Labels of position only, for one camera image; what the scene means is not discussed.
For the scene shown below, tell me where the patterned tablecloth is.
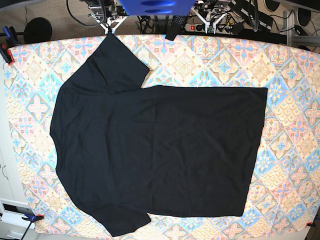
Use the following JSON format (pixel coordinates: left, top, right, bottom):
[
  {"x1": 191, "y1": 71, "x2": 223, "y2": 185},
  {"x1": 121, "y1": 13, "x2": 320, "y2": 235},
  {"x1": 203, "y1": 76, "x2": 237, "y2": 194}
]
[{"x1": 1, "y1": 35, "x2": 320, "y2": 240}]

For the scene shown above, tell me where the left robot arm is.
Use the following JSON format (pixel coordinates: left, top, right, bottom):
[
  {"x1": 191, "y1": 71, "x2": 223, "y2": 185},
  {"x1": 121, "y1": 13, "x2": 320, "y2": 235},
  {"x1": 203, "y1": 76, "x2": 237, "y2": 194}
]
[{"x1": 190, "y1": 0, "x2": 232, "y2": 34}]

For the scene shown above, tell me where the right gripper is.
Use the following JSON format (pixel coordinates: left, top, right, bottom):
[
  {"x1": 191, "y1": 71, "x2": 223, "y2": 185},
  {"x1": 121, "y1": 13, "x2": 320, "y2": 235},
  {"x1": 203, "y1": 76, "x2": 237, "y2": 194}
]
[{"x1": 88, "y1": 4, "x2": 127, "y2": 34}]

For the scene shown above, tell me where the white power strip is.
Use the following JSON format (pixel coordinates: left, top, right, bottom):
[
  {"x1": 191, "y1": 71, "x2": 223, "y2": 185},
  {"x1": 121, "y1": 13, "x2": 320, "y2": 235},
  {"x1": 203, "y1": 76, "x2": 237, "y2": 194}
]
[{"x1": 184, "y1": 23, "x2": 232, "y2": 35}]

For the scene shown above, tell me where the orange clamp bottom right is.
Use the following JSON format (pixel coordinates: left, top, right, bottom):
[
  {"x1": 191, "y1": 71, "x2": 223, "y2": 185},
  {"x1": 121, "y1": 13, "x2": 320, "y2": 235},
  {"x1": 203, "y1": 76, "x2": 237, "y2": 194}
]
[{"x1": 306, "y1": 222, "x2": 317, "y2": 228}]

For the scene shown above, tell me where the white cabinet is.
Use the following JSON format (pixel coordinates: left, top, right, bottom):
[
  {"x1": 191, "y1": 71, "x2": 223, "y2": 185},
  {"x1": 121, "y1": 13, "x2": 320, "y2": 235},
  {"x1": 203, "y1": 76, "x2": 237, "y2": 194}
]
[{"x1": 0, "y1": 62, "x2": 38, "y2": 240}]

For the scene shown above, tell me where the black mesh strap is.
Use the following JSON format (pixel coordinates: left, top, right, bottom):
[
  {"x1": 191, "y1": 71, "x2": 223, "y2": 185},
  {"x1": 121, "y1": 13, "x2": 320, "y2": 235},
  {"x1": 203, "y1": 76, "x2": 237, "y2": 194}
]
[{"x1": 165, "y1": 15, "x2": 187, "y2": 41}]

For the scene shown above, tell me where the blue clamp top left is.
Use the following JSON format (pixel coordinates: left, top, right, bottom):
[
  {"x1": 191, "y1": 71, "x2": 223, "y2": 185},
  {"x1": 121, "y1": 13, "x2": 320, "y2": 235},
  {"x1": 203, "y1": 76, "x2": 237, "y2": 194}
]
[{"x1": 0, "y1": 26, "x2": 14, "y2": 66}]

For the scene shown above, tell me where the blue clamp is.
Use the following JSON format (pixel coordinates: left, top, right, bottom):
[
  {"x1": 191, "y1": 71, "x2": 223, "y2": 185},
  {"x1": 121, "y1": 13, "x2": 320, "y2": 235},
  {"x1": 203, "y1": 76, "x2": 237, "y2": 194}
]
[
  {"x1": 0, "y1": 26, "x2": 14, "y2": 66},
  {"x1": 21, "y1": 213, "x2": 45, "y2": 240}
]

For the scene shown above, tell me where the blue clamp bottom left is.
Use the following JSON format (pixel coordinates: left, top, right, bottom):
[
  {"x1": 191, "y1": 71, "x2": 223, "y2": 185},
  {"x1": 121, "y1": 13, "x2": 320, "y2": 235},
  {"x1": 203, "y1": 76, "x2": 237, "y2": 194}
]
[{"x1": 21, "y1": 213, "x2": 45, "y2": 240}]

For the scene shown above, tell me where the black T-shirt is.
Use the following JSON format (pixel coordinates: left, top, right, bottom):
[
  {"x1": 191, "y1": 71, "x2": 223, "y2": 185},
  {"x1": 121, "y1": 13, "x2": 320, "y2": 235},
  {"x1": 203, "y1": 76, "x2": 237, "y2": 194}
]
[{"x1": 49, "y1": 34, "x2": 268, "y2": 237}]

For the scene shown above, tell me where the blue box overhead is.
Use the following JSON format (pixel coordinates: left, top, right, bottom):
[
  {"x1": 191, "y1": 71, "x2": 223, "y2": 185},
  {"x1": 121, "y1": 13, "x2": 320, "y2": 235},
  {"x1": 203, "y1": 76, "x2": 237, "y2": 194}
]
[{"x1": 119, "y1": 0, "x2": 196, "y2": 16}]

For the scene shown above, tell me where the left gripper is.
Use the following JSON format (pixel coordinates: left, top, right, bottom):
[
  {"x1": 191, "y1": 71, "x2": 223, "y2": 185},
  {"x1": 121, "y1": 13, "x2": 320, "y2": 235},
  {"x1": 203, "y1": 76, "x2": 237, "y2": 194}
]
[{"x1": 191, "y1": 3, "x2": 229, "y2": 33}]

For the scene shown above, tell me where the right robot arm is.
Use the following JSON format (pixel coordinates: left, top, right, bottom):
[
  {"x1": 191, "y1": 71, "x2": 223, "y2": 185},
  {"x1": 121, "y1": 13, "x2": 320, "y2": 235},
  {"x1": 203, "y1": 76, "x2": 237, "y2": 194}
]
[{"x1": 84, "y1": 0, "x2": 128, "y2": 35}]

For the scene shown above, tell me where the black round stand base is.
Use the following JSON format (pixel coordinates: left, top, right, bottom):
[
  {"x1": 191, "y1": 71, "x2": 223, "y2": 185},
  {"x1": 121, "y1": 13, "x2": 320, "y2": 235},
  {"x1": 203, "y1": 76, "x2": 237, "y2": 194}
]
[{"x1": 23, "y1": 17, "x2": 53, "y2": 44}]

